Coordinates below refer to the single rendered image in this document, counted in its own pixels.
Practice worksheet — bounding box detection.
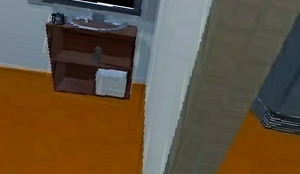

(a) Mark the white storage box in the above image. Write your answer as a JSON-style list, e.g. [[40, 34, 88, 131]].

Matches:
[[92, 66, 130, 100]]

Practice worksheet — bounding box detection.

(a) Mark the small grey figurine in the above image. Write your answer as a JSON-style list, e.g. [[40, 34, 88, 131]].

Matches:
[[90, 45, 105, 65]]

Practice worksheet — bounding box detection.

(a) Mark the beige room door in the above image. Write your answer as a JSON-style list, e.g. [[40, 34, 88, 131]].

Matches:
[[159, 0, 300, 174]]

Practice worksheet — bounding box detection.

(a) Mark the brown wooden shelf stand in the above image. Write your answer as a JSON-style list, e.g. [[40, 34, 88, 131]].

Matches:
[[34, 11, 143, 105]]

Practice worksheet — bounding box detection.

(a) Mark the small black alarm clock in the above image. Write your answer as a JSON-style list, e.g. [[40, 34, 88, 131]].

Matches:
[[49, 11, 67, 27]]

